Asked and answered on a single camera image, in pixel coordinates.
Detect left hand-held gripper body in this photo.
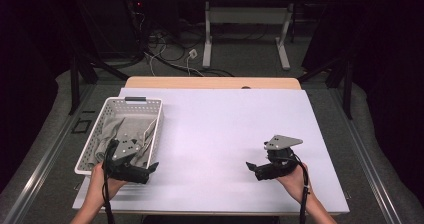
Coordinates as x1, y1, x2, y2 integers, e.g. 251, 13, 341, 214
102, 137, 151, 185

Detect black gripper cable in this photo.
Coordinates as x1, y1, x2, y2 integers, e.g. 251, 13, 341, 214
289, 153, 311, 224
102, 138, 120, 224

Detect black metal stand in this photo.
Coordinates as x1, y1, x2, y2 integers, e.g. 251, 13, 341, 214
68, 50, 131, 116
297, 55, 355, 120

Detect wooden table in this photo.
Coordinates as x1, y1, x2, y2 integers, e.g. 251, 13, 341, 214
124, 76, 303, 91

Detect metal floor rail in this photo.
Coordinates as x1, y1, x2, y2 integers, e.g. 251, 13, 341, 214
328, 87, 405, 224
0, 83, 96, 224

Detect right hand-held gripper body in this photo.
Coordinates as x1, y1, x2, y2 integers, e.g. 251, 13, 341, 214
254, 134, 304, 182

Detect person's right hand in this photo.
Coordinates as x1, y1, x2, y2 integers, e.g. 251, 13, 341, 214
275, 163, 314, 205

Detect person's left hand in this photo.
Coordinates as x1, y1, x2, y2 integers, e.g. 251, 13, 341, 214
87, 162, 128, 206

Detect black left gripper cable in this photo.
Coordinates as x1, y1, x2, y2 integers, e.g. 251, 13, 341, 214
102, 138, 120, 224

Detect white table cover board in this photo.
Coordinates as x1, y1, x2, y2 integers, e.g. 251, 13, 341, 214
72, 87, 350, 215

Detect grey pants with white piping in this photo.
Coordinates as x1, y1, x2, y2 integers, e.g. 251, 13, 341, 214
94, 115, 158, 168

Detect white perforated plastic basket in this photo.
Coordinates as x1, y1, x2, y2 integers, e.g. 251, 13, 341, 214
74, 96, 164, 177

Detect desk with white legs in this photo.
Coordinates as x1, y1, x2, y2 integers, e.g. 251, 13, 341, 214
183, 0, 335, 71

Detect black floor cables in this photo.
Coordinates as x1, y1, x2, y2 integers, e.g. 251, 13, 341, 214
143, 23, 236, 78

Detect white floor cable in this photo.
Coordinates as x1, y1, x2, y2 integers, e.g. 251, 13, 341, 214
144, 43, 205, 78

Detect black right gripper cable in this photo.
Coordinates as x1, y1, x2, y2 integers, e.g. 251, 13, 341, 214
289, 153, 311, 224

